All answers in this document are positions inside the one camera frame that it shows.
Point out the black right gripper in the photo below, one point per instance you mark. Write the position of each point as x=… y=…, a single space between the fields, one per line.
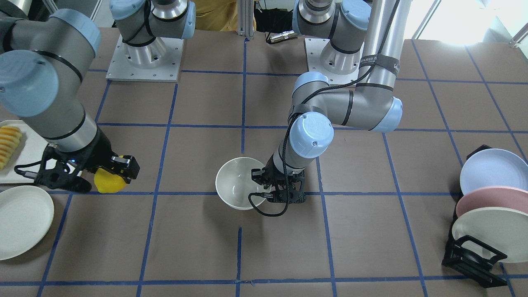
x=99 y=147

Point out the person in yellow shirt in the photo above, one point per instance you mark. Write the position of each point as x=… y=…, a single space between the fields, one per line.
x=216 y=15

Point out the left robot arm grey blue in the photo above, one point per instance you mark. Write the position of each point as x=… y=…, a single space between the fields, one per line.
x=368 y=102

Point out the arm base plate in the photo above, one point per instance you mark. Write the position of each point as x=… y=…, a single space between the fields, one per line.
x=158 y=62
x=340 y=68

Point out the sliced yellow fruit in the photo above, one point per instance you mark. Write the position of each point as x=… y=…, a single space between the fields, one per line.
x=10 y=137

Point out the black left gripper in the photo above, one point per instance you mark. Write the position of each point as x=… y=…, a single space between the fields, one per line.
x=274 y=166

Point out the white round plate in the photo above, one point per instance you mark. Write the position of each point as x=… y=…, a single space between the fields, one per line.
x=26 y=215

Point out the yellow lemon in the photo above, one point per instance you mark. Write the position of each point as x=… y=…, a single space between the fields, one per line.
x=107 y=182

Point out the aluminium frame post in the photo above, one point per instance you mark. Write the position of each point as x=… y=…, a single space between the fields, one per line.
x=245 y=17

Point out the white ceramic bowl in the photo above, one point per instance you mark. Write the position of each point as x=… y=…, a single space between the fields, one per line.
x=234 y=182

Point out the light blue plate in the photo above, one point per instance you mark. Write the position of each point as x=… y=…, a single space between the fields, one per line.
x=493 y=167

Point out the silver cylindrical tool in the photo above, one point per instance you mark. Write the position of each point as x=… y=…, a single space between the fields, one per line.
x=281 y=37

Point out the pink plate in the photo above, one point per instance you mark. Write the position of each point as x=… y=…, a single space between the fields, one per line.
x=493 y=196

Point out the cream plate in rack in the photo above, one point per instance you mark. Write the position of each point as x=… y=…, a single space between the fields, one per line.
x=502 y=228

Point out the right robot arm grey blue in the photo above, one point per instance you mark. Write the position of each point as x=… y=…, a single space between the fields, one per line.
x=42 y=67

